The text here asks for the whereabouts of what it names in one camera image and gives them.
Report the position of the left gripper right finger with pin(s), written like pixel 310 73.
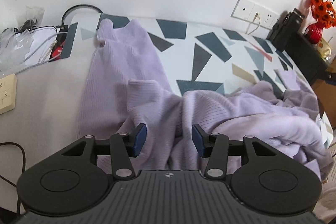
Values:
pixel 260 176

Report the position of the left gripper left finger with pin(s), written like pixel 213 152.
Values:
pixel 80 175

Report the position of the lavender knit sweater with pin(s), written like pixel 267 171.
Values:
pixel 126 86

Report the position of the beige power strip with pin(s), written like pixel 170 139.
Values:
pixel 8 88

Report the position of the black speaker box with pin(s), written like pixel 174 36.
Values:
pixel 308 60

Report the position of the geometric patterned tablecloth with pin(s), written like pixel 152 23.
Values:
pixel 193 57

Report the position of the cream floral mug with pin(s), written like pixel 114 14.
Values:
pixel 324 49

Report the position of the black water bottle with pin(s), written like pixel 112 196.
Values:
pixel 284 28

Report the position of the clear plastic bags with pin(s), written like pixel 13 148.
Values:
pixel 18 43

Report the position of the red flower vase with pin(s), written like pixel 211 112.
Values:
pixel 313 32

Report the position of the orange artificial flowers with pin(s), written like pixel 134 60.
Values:
pixel 323 12

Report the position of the white wall outlet panel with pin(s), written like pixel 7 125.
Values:
pixel 252 12

